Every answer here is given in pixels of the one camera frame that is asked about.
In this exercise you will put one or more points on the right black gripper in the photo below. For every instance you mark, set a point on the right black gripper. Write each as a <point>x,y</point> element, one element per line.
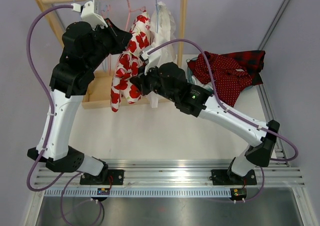
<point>141,80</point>

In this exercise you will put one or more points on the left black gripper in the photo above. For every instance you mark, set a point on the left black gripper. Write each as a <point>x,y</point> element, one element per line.
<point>120,37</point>

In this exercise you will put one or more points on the pink wire hanger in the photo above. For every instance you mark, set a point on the pink wire hanger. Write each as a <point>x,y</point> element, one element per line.
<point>105,12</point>
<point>130,11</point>

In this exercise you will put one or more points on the white red floral skirt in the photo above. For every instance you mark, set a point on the white red floral skirt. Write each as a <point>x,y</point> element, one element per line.
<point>129,62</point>

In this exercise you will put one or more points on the white ruffled blouse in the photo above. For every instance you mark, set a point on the white ruffled blouse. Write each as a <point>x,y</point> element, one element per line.
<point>167,27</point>

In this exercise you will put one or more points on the red white polka dot skirt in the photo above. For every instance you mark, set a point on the red white polka dot skirt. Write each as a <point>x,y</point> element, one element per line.
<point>228,77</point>

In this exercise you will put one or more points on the red black plaid skirt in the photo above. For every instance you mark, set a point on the red black plaid skirt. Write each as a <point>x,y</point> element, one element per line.
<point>252,61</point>

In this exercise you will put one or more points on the small white skirt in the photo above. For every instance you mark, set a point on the small white skirt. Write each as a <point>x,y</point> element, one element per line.
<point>205,84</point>

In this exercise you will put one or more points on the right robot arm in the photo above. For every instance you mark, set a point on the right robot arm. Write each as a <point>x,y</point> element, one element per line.
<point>259,135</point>

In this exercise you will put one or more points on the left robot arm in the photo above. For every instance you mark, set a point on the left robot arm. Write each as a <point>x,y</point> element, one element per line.
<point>68,86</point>

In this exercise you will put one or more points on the blue plastic basin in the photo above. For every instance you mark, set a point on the blue plastic basin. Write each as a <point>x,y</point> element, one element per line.
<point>190,65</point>

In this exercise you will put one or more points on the wooden clothes rack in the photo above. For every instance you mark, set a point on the wooden clothes rack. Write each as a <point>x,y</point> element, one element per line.
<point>98,94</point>

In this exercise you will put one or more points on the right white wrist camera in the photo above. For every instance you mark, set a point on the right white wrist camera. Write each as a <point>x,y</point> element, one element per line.
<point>151,58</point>

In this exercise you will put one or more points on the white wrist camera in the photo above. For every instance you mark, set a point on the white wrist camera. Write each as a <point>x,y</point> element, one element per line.
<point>89,14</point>
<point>151,58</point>

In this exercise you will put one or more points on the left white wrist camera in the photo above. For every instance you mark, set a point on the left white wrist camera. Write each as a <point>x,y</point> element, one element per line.
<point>89,14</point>

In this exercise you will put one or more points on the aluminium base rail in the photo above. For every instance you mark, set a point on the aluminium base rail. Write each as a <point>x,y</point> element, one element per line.
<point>197,173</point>

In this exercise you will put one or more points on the white slotted cable duct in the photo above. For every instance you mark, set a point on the white slotted cable duct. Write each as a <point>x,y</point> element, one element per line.
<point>143,192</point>

